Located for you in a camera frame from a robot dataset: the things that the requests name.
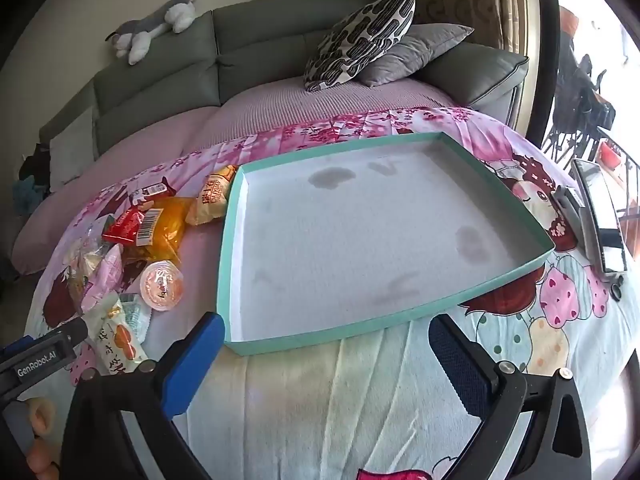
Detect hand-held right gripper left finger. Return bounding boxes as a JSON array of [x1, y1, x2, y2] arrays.
[[60, 312, 226, 480]]

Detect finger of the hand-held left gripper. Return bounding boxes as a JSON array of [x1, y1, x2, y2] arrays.
[[0, 317, 89, 404]]

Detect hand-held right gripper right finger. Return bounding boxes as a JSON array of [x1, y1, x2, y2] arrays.
[[429, 314, 593, 480]]

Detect green clear pastry packet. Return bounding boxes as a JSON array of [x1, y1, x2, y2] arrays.
[[117, 292, 153, 341]]

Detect red gold patterned packet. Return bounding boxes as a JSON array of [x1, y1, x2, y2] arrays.
[[101, 207, 158, 247]]

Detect teal shallow cardboard box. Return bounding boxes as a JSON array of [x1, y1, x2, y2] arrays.
[[216, 131, 556, 357]]

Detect brown snack packet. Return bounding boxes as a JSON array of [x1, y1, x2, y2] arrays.
[[129, 181, 177, 206]]

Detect person's left hand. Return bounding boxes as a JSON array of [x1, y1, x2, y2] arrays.
[[25, 396, 62, 480]]

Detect white orange snack packet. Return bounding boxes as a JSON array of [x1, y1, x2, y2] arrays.
[[82, 296, 150, 377]]

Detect orange jelly cup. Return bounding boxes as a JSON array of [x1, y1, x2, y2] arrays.
[[139, 261, 185, 312]]

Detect pink snack packet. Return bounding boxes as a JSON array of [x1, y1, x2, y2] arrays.
[[80, 244, 125, 313]]

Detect clear round bun packet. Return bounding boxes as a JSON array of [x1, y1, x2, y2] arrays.
[[62, 227, 111, 286]]

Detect cartoon printed blanket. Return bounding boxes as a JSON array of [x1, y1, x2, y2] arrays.
[[37, 106, 636, 480]]

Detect beige snack packet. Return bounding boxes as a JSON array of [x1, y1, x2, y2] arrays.
[[186, 165, 238, 227]]

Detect teal cloth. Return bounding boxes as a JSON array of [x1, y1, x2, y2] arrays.
[[12, 179, 51, 216]]

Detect dark cloth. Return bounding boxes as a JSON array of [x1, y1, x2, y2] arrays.
[[19, 142, 53, 186]]

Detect black tablet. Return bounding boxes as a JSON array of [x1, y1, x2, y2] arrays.
[[570, 158, 628, 274]]

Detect pale square cushion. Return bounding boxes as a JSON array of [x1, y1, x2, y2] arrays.
[[48, 107, 98, 193]]

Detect grey-green sofa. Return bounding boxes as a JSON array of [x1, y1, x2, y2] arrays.
[[39, 0, 530, 161]]

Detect black outdoor chair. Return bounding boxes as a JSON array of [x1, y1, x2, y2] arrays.
[[542, 5, 616, 161]]

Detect grey pillow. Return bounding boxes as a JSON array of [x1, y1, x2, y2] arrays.
[[357, 23, 475, 87]]

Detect black white patterned pillow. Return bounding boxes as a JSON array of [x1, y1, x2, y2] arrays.
[[303, 0, 417, 93]]

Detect grey white plush dog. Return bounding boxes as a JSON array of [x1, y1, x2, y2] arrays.
[[105, 0, 198, 66]]

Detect beige patterned curtain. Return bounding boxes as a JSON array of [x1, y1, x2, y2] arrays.
[[407, 0, 531, 56]]

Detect dark window frame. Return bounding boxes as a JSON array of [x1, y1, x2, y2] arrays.
[[525, 0, 561, 146]]

